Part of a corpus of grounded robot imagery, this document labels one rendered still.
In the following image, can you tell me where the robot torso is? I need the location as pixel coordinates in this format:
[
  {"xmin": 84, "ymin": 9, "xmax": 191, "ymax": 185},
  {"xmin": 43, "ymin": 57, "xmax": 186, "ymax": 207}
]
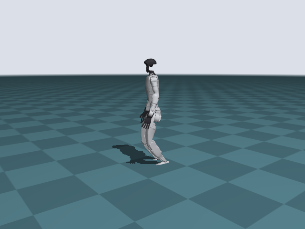
[{"xmin": 145, "ymin": 73, "xmax": 161, "ymax": 115}]

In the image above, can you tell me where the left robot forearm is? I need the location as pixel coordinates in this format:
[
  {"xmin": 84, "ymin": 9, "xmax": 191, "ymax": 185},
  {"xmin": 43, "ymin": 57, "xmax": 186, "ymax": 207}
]
[{"xmin": 148, "ymin": 94, "xmax": 158, "ymax": 117}]

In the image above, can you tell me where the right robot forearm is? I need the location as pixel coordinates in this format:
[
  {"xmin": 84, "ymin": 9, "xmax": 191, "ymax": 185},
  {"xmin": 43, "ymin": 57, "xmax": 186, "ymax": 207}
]
[{"xmin": 146, "ymin": 100, "xmax": 152, "ymax": 111}]

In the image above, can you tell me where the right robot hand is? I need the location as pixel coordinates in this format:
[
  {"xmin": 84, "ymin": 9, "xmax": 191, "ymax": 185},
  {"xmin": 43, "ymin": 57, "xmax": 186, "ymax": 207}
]
[{"xmin": 140, "ymin": 107, "xmax": 148, "ymax": 121}]

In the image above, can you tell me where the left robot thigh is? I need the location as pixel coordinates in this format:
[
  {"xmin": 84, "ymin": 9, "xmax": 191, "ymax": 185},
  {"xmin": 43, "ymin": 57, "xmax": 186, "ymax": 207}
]
[{"xmin": 145, "ymin": 111, "xmax": 162, "ymax": 148}]

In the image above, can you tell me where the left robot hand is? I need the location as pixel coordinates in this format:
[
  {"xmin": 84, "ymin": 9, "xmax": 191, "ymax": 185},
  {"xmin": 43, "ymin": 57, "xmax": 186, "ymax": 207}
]
[{"xmin": 141, "ymin": 112, "xmax": 153, "ymax": 129}]

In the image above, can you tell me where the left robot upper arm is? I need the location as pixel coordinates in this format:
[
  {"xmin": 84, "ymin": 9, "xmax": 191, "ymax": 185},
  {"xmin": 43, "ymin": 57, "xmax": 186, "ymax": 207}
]
[{"xmin": 150, "ymin": 76, "xmax": 159, "ymax": 99}]

